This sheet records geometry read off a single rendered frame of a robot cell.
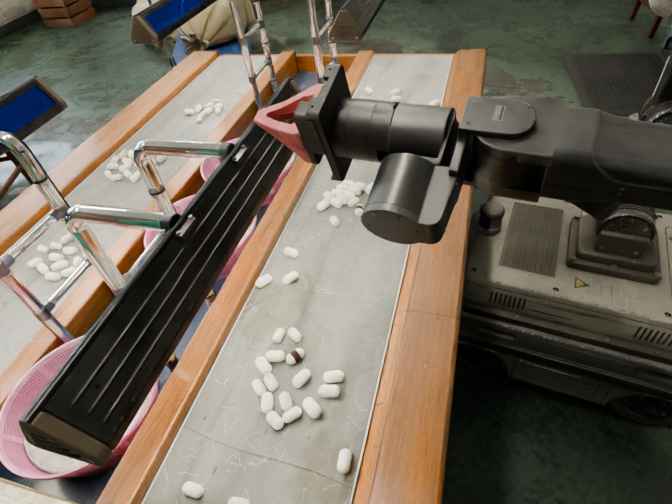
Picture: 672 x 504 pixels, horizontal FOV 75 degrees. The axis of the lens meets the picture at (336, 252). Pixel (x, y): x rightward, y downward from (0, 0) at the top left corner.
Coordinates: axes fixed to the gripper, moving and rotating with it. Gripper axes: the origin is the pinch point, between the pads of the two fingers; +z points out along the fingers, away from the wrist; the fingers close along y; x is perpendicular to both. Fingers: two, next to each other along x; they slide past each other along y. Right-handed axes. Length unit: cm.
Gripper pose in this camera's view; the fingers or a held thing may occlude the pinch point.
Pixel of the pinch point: (263, 117)
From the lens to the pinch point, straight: 49.2
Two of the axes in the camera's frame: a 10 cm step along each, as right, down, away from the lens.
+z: -9.1, -2.1, 3.5
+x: 3.3, -8.8, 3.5
